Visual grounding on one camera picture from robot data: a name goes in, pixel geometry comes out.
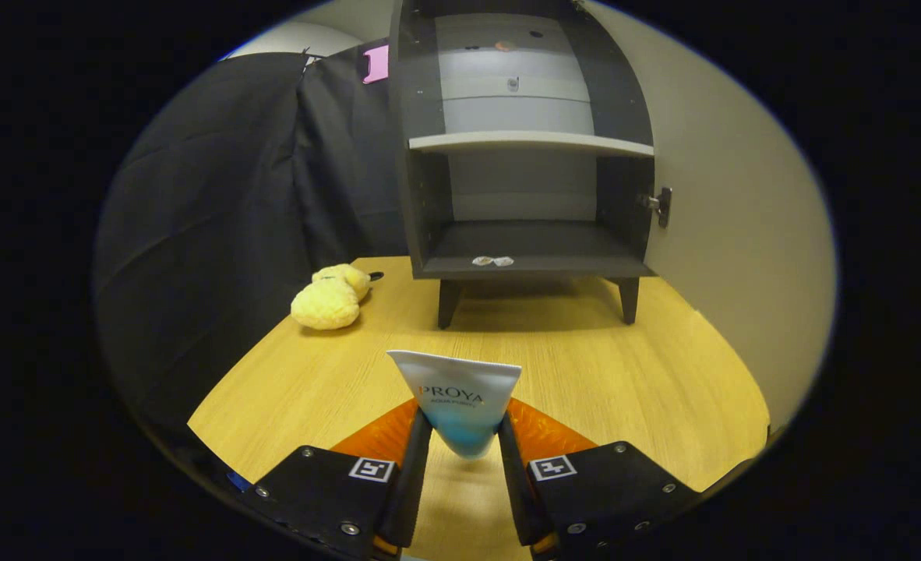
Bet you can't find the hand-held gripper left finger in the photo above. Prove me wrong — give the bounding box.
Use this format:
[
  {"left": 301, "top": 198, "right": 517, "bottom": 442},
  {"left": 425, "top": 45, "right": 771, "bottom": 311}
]
[{"left": 242, "top": 399, "right": 434, "bottom": 560}]

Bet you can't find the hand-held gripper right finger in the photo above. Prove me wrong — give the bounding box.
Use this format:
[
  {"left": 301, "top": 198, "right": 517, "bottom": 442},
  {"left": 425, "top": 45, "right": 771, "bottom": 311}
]
[{"left": 498, "top": 397, "right": 703, "bottom": 558}]

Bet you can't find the white and blue tube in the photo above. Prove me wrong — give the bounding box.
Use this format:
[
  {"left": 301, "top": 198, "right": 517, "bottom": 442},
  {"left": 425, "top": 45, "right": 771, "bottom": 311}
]
[{"left": 386, "top": 350, "right": 522, "bottom": 459}]

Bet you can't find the beige cabinet door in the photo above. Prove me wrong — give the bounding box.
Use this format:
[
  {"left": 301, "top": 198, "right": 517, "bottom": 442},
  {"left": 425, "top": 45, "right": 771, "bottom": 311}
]
[{"left": 585, "top": 0, "right": 837, "bottom": 431}]

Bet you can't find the yellow plush toy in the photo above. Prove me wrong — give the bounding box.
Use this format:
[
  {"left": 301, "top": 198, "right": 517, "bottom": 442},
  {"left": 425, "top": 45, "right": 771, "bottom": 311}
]
[{"left": 291, "top": 264, "right": 371, "bottom": 330}]

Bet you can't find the dark grey cabinet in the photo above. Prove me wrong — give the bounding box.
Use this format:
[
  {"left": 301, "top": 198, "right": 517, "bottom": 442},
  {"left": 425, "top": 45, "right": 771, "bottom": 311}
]
[{"left": 389, "top": 0, "right": 656, "bottom": 330}]

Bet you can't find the black backdrop cloth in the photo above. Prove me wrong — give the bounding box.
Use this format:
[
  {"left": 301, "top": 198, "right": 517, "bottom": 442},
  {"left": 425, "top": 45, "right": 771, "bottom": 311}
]
[{"left": 94, "top": 39, "right": 411, "bottom": 437}]

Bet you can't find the metal door hinge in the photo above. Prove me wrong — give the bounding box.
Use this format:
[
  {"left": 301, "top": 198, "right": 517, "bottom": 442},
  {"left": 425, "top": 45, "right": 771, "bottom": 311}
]
[{"left": 638, "top": 187, "right": 673, "bottom": 228}]

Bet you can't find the grey cabinet shelf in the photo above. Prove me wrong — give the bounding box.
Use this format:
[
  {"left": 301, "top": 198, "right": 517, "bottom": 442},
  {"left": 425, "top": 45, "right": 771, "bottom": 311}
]
[{"left": 408, "top": 130, "right": 655, "bottom": 158}]

